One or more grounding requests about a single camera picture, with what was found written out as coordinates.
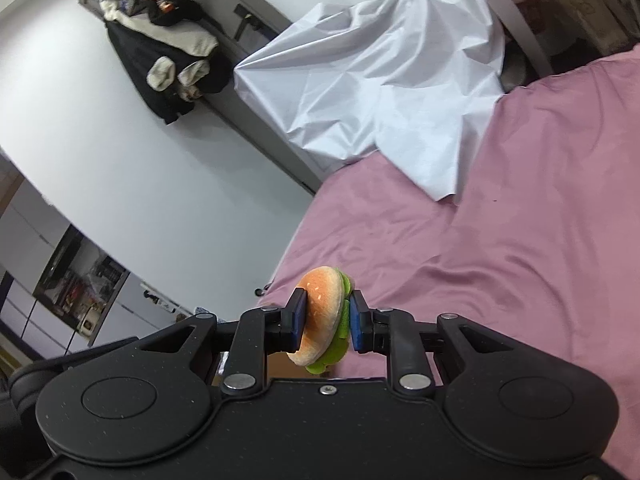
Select white storage cabinet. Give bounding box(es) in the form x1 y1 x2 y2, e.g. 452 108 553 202
1 159 188 359

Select cardboard box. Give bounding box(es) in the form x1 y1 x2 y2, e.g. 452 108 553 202
211 351 336 386

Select white draped cover sheet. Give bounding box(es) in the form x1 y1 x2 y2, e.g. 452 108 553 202
241 0 504 200

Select white desk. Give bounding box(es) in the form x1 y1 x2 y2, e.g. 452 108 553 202
486 0 553 78

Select grey door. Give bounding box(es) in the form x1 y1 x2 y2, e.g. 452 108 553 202
79 0 323 194

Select black clothes hanging on door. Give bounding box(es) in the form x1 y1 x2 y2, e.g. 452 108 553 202
98 0 232 125

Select plush hamburger toy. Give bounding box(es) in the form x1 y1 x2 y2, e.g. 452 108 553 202
288 266 352 375

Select pink bed sheet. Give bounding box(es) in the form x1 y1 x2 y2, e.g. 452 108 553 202
262 50 639 479

